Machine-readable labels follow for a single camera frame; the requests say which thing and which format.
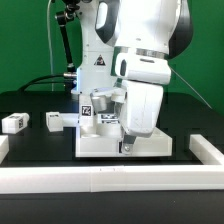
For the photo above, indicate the white sheet with tags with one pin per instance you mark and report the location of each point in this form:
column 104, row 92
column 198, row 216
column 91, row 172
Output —
column 75, row 120

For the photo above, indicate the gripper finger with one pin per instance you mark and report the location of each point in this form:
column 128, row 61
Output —
column 127, row 144

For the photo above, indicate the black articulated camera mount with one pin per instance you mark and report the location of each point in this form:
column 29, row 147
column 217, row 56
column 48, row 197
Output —
column 63, row 17

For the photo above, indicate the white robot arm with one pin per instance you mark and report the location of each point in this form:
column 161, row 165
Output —
column 126, row 48

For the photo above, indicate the white U-shaped fence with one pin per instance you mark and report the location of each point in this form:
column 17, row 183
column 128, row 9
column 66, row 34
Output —
column 209, row 174

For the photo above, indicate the white square table top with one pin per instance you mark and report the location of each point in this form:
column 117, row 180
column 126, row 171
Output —
column 106, row 141

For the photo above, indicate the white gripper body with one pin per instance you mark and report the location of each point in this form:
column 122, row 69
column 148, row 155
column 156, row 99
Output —
column 142, row 80

